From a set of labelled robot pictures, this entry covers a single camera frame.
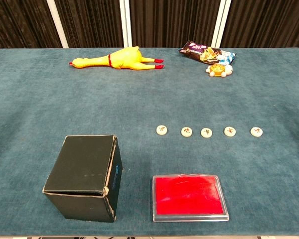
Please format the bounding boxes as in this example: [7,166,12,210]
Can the black cardboard box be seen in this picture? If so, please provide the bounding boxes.
[42,134,123,223]

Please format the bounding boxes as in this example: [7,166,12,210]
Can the orange white turtle toy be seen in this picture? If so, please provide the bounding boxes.
[205,63,234,78]

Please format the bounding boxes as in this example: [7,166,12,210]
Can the white partition post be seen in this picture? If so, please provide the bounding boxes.
[211,0,232,48]
[119,0,133,47]
[46,0,69,48]

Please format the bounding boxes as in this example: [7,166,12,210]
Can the cream round chess piece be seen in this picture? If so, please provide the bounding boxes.
[250,126,264,137]
[224,126,237,137]
[156,124,168,136]
[200,127,213,138]
[180,126,193,138]

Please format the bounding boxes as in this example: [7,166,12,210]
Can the yellow rubber chicken toy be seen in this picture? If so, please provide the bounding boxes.
[69,46,164,70]

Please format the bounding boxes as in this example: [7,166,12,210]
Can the red ink pad clear case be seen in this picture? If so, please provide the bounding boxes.
[152,174,230,222]

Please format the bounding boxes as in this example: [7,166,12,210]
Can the dark purple snack bag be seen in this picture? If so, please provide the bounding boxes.
[178,41,238,66]

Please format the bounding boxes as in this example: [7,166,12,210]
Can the teal table cloth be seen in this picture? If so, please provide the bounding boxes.
[0,47,299,237]

